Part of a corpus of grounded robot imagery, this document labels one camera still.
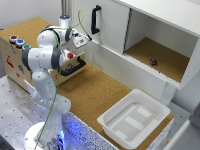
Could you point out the white sliding door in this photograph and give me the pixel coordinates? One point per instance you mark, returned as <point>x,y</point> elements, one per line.
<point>113,23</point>

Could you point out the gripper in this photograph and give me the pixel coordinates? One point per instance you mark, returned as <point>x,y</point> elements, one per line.
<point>80,40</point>

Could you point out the green button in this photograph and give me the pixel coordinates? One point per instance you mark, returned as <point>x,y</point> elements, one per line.
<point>26,47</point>

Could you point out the purple block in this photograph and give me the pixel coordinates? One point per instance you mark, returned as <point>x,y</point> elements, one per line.
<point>153,61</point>

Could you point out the red button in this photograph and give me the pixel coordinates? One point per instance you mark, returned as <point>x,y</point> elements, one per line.
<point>13,39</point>

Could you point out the blue button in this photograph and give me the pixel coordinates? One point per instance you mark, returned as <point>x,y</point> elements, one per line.
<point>20,42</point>

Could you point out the white cabinet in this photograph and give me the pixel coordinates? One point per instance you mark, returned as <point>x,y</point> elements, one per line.
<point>156,20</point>

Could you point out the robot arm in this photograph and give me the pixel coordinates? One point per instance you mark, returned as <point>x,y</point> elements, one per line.
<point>42,57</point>

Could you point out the white plastic box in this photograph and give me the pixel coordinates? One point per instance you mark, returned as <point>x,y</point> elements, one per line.
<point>133,121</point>

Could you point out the wooden drawer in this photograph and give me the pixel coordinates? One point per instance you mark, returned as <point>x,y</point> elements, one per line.
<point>77,56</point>

